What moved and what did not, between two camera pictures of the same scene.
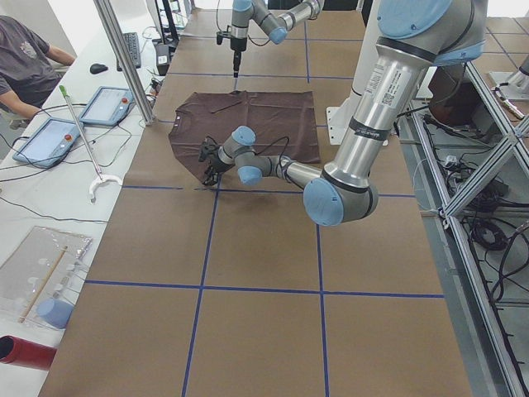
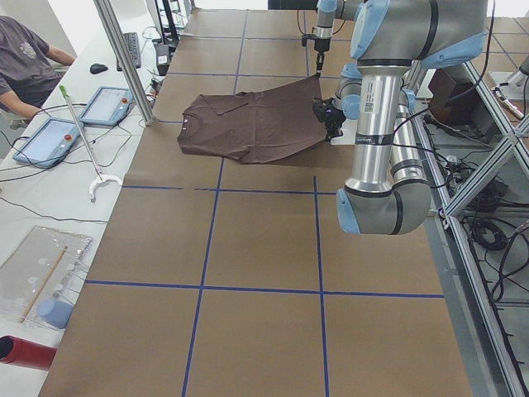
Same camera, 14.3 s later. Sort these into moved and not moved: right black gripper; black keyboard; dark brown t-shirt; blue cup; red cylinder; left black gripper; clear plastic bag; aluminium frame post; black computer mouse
Moved: left black gripper; dark brown t-shirt; right black gripper
Not moved: aluminium frame post; black computer mouse; clear plastic bag; black keyboard; red cylinder; blue cup
